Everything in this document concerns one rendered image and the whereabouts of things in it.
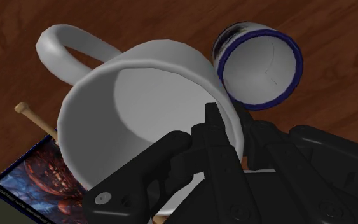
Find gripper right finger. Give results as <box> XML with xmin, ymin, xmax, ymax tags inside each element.
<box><xmin>232</xmin><ymin>101</ymin><xmax>358</xmax><ymax>224</ymax></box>

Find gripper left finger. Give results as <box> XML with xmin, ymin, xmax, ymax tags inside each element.
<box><xmin>81</xmin><ymin>102</ymin><xmax>261</xmax><ymax>224</ymax></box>

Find large white mug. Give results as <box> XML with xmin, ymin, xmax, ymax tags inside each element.
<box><xmin>35</xmin><ymin>24</ymin><xmax>245</xmax><ymax>216</ymax></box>

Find white cup with blue rim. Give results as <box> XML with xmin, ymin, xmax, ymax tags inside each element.
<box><xmin>211</xmin><ymin>21</ymin><xmax>305</xmax><ymax>112</ymax></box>

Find brown wooden table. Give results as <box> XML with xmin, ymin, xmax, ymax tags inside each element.
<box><xmin>0</xmin><ymin>0</ymin><xmax>358</xmax><ymax>224</ymax></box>

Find light wooden stick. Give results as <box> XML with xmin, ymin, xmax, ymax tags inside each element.
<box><xmin>13</xmin><ymin>101</ymin><xmax>168</xmax><ymax>224</ymax></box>

